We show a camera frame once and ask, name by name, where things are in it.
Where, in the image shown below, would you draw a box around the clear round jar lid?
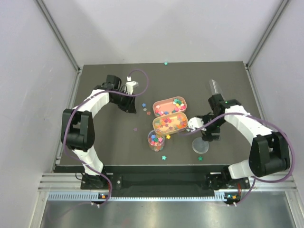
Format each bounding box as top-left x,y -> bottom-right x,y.
192,137 -> 209,154

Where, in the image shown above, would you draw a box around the left aluminium corner post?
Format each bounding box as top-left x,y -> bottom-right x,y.
34,0 -> 80,72

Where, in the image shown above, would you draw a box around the right aluminium corner post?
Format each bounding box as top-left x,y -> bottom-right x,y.
245,0 -> 290,70

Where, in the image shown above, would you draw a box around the white slotted cable duct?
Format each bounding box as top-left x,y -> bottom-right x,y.
47,191 -> 238,202

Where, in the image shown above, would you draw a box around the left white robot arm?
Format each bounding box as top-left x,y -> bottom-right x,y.
61,75 -> 139,188

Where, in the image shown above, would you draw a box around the clear plastic scoop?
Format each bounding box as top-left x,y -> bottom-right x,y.
209,79 -> 222,95

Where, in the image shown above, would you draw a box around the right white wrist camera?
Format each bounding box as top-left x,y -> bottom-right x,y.
188,117 -> 204,132

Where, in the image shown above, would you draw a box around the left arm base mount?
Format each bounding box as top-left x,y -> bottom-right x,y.
75,173 -> 123,190

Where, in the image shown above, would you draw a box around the clear plastic jar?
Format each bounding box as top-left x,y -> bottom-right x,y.
147,129 -> 165,152

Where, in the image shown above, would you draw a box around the tan tray translucent star candies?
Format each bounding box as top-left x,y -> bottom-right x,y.
152,112 -> 188,135

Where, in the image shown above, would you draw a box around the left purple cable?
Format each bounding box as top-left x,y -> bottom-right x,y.
62,69 -> 150,207

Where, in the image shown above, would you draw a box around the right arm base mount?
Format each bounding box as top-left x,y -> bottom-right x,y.
206,172 -> 250,190

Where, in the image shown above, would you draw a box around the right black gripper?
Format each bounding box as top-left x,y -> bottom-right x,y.
198,114 -> 226,142

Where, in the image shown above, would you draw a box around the pink tray opaque star candies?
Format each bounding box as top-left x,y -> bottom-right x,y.
152,96 -> 188,117

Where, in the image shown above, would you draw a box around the aluminium front frame rail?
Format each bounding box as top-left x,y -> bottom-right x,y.
38,172 -> 299,192

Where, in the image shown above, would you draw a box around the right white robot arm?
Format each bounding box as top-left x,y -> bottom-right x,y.
202,94 -> 291,188

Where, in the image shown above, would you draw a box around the aluminium corner post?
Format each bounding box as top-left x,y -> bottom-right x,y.
245,0 -> 290,70
34,0 -> 80,72

